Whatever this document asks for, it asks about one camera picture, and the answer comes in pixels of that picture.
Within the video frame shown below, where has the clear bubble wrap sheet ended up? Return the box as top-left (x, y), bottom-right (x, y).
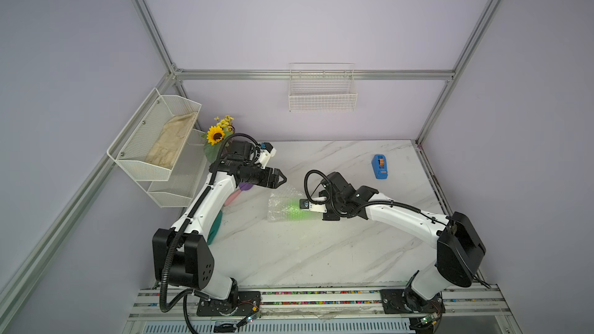
top-left (267, 184), bottom-right (322, 223)

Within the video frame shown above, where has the green plastic wine glass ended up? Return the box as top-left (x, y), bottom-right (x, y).
top-left (283, 199), bottom-right (322, 221)

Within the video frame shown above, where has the blue tape dispenser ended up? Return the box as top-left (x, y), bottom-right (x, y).
top-left (371, 154), bottom-right (388, 179)

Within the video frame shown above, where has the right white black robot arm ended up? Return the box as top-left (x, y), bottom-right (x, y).
top-left (305, 170), bottom-right (487, 312)

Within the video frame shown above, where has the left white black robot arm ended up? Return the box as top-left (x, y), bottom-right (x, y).
top-left (153, 133), bottom-right (287, 312)

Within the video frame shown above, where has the purple pink spatula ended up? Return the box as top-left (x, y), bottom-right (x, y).
top-left (224, 182), bottom-right (253, 207)

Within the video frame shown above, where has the artificial sunflower bouquet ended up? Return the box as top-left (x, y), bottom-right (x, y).
top-left (203, 115), bottom-right (235, 163)

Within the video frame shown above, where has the green silicone spatula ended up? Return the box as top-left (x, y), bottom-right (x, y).
top-left (207, 210), bottom-right (223, 245)

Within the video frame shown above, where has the beige cloth in shelf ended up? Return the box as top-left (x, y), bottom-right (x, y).
top-left (145, 112), bottom-right (198, 169)

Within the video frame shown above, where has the white mesh two-tier shelf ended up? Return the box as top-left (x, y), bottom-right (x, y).
top-left (107, 90), bottom-right (207, 208)

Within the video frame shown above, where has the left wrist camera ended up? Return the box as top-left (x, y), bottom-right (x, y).
top-left (256, 142), bottom-right (276, 169)

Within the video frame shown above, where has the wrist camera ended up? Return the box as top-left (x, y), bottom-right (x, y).
top-left (256, 142), bottom-right (276, 169)
top-left (299, 199), bottom-right (327, 213)

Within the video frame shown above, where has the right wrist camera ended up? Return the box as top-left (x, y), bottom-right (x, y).
top-left (299, 199), bottom-right (327, 213)

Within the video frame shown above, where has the white wire wall basket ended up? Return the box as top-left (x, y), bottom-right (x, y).
top-left (289, 63), bottom-right (358, 113)

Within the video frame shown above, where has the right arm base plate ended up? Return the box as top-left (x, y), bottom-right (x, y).
top-left (380, 289), bottom-right (444, 315)

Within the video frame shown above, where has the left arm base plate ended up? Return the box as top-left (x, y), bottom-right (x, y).
top-left (196, 291), bottom-right (261, 317)

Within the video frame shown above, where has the aluminium rail front frame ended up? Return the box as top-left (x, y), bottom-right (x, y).
top-left (123, 284), bottom-right (521, 333)

